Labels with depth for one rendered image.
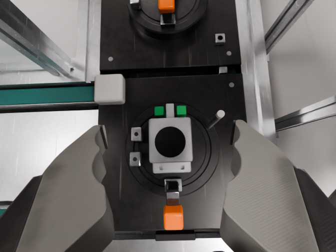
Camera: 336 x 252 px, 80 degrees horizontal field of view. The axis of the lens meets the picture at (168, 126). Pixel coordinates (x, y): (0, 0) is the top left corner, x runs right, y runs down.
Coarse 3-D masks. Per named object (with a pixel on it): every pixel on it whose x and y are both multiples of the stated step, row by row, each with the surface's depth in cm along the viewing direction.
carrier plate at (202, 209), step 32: (128, 96) 33; (160, 96) 33; (192, 96) 33; (224, 96) 33; (128, 128) 32; (224, 128) 32; (224, 160) 31; (128, 192) 31; (224, 192) 30; (128, 224) 30; (160, 224) 30; (192, 224) 30
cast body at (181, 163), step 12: (168, 108) 25; (156, 120) 21; (168, 120) 21; (180, 120) 21; (156, 132) 20; (168, 132) 19; (180, 132) 19; (156, 144) 19; (168, 144) 19; (180, 144) 19; (156, 156) 20; (168, 156) 19; (180, 156) 20; (192, 156) 20; (156, 168) 23; (168, 168) 23; (180, 168) 23
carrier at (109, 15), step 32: (128, 0) 34; (192, 0) 34; (224, 0) 36; (128, 32) 35; (160, 32) 33; (192, 32) 35; (224, 32) 34; (128, 64) 34; (160, 64) 34; (192, 64) 34; (224, 64) 34
